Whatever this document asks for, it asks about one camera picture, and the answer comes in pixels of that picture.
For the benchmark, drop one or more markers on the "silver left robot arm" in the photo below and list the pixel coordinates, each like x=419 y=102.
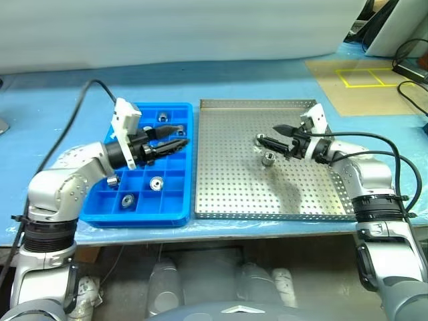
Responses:
x=60 y=187

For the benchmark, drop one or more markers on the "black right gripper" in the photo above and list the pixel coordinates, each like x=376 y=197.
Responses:
x=300 y=143

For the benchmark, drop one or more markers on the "white board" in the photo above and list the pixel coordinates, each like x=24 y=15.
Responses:
x=394 y=26

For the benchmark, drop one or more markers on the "brown board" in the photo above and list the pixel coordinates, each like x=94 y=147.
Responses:
x=334 y=93

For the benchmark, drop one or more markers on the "white rounded shape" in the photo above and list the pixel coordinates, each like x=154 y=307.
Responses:
x=89 y=296
x=284 y=287

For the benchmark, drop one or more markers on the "perforated steel tray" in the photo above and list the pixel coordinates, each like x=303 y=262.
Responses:
x=234 y=187

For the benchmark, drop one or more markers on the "dark electronic equipment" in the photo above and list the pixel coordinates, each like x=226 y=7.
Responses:
x=371 y=23

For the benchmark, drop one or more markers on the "blue plastic compartment tray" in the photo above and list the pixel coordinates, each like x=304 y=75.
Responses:
x=174 y=187

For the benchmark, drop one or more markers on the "black flat device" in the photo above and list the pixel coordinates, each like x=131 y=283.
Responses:
x=411 y=71

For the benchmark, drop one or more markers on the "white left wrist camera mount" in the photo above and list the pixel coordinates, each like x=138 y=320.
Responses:
x=125 y=115

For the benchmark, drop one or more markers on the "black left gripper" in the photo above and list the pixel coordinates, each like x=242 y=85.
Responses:
x=138 y=147

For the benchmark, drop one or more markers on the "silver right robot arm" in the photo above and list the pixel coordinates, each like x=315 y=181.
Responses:
x=371 y=177

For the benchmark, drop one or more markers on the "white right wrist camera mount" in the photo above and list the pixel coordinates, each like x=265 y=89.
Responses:
x=316 y=115

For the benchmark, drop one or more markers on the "grey robot torso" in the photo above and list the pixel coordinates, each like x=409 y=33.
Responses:
x=217 y=314

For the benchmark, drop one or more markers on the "grey rounded shape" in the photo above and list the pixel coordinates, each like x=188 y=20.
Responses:
x=255 y=282
x=165 y=287

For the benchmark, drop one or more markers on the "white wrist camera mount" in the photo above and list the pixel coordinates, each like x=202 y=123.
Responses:
x=316 y=115
x=125 y=115

